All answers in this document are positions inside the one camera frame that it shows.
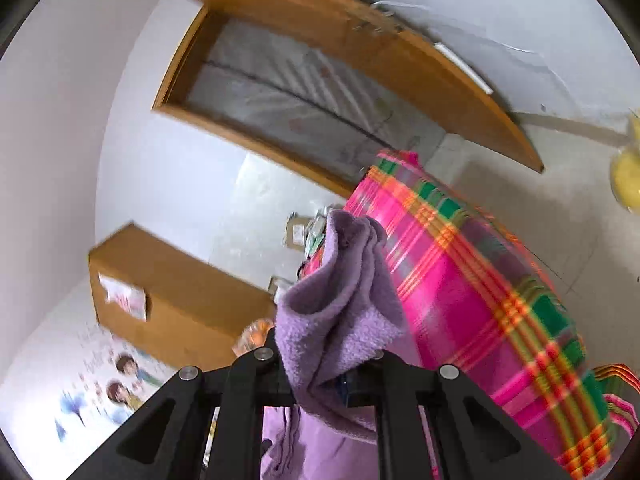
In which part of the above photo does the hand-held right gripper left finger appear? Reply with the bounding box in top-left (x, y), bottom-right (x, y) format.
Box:
top-left (67, 327), bottom-right (296, 480)

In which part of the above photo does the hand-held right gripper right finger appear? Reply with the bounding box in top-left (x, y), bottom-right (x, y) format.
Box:
top-left (342, 350), bottom-right (573, 480)

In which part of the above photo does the purple sweater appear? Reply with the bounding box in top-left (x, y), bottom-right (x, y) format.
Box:
top-left (260, 210), bottom-right (436, 480)

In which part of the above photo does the bag of oranges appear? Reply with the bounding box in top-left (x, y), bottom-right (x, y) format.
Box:
top-left (232, 317), bottom-right (276, 361)

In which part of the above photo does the pink green plaid bed sheet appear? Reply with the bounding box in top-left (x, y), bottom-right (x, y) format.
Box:
top-left (300, 150), bottom-right (640, 480)

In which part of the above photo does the wooden wardrobe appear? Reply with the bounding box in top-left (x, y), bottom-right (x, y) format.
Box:
top-left (89, 222), bottom-right (278, 368)

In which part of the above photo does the brown cardboard box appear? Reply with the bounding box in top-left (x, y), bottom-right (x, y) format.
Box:
top-left (284, 214), bottom-right (318, 248)

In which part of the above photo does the white pink plastic bag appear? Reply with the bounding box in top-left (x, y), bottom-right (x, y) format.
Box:
top-left (97, 272), bottom-right (151, 322)

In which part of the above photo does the clear plastic door curtain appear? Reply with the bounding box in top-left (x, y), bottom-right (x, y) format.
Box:
top-left (187, 10), bottom-right (448, 191)

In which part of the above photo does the pale yellow plastic bag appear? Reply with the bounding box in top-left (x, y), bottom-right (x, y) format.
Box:
top-left (609, 112), bottom-right (640, 213)

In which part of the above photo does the wooden door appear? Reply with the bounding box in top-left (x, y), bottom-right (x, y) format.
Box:
top-left (140, 0), bottom-right (545, 173)

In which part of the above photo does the cartoon couple wall sticker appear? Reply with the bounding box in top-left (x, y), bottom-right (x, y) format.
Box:
top-left (52, 330), bottom-right (176, 443)

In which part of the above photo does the wooden door frame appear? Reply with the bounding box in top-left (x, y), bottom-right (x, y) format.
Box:
top-left (152, 5), bottom-right (361, 198)

